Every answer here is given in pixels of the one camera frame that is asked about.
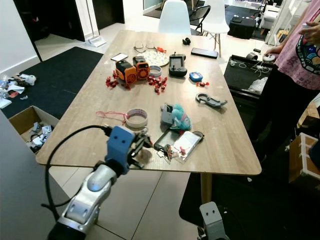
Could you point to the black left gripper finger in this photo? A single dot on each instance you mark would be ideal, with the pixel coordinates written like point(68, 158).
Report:
point(147, 138)
point(145, 158)

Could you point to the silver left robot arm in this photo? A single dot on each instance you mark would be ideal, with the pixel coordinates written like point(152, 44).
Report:
point(95, 185)

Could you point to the person's right hand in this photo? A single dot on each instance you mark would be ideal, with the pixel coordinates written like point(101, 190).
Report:
point(276, 49)

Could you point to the person's left hand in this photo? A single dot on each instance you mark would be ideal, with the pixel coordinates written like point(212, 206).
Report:
point(311, 34)

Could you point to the black smartphone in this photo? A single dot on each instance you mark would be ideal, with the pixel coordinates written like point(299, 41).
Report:
point(164, 138)

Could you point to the beige masking tape roll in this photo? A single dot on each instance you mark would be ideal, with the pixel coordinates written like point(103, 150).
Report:
point(136, 124)

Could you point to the grey small box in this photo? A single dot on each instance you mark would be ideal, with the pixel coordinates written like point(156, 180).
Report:
point(166, 117)

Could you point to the teal plush toy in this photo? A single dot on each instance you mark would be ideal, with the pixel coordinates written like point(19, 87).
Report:
point(181, 119)

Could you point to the clear plastic pouch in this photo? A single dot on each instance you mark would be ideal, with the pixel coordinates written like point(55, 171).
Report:
point(190, 141)

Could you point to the wooden table leg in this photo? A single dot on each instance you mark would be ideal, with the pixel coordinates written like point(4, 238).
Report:
point(206, 187)

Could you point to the red plastic clip pile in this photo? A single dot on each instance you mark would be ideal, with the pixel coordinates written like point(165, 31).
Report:
point(111, 81)
point(158, 85)

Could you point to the small grey tape roll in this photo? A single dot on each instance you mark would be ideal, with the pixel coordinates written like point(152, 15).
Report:
point(155, 74)

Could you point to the orange black toy robot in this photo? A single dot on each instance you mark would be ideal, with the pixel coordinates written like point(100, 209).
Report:
point(126, 73)
point(142, 68)

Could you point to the light wooden table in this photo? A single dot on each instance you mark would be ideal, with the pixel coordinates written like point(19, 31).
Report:
point(220, 135)

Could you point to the grey hook shaped tool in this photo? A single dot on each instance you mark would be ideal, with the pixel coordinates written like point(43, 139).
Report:
point(215, 102)

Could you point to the blue small device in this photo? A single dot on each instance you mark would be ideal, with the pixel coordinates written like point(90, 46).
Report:
point(196, 76)

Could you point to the black handheld controller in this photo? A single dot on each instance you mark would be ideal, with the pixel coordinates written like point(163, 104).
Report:
point(178, 65)

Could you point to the white round mat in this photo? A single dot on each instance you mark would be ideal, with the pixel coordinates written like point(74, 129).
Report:
point(157, 58)

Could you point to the white smartphone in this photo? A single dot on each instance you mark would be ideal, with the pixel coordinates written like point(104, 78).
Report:
point(119, 57)

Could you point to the black flat case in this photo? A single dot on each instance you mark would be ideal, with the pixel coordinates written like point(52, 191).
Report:
point(205, 53)

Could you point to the black floor rug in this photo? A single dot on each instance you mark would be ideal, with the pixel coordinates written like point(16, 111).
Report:
point(60, 80)

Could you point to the black small round object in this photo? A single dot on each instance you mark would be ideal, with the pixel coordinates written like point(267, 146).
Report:
point(186, 40)

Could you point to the white stand base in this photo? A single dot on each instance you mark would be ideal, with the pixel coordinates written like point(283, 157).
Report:
point(96, 41)

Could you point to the black open case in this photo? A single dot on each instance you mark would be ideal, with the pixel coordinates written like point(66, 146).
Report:
point(237, 75)

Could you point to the white standing board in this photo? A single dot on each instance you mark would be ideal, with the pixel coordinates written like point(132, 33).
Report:
point(25, 200)

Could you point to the open cardboard box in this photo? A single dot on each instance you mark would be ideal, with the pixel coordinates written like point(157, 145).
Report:
point(20, 117)

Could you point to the white plastic bag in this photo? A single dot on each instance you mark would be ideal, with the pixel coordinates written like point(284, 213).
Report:
point(257, 85)

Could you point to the wooden crate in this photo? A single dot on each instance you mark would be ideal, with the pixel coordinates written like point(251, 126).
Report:
point(300, 165)

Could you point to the white shell chair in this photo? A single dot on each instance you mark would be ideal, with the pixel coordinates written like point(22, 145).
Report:
point(174, 17)
point(216, 15)

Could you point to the black storage case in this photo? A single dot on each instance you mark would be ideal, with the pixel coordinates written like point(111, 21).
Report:
point(241, 27)

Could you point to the person in pink shirt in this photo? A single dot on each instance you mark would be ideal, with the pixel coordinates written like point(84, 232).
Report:
point(300, 65)

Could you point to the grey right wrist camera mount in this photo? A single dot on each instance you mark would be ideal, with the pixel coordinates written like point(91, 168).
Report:
point(211, 222)

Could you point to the thin frame glasses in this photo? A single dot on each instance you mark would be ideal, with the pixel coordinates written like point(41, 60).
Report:
point(136, 48)

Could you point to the black frame chair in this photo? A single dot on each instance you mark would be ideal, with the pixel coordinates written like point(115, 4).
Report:
point(202, 10)

